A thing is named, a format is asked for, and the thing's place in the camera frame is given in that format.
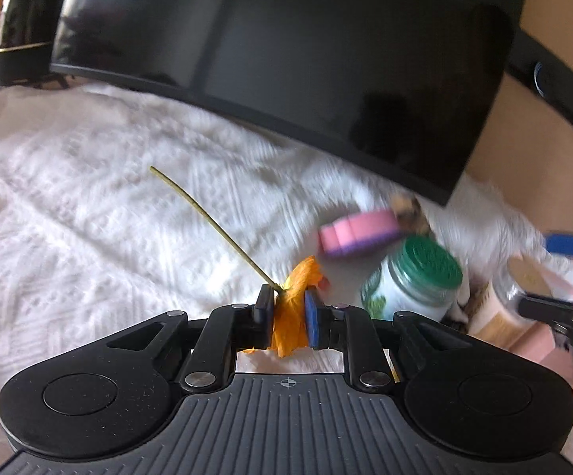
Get brown plush toy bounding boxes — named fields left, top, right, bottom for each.
left=390, top=195, right=434, bottom=236

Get orange artificial flower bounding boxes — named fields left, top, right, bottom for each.
left=150, top=165, right=325, bottom=359

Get clear jar with beige contents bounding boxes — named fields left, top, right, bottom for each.
left=467, top=256, right=547, bottom=344

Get black curved monitor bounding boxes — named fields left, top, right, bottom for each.
left=49, top=0, right=532, bottom=207

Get black speaker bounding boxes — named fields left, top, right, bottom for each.
left=0, top=0, right=72, bottom=87

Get pink and purple foam toy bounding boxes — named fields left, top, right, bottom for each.
left=317, top=209, right=401, bottom=258

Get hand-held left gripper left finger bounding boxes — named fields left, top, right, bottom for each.
left=103, top=284, right=274, bottom=393

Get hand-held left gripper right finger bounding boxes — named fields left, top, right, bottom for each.
left=303, top=288, right=475, bottom=391

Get white knitted blanket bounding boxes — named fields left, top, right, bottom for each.
left=0, top=82, right=573, bottom=462

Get green lid jar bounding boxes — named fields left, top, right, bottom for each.
left=360, top=235, right=464, bottom=322

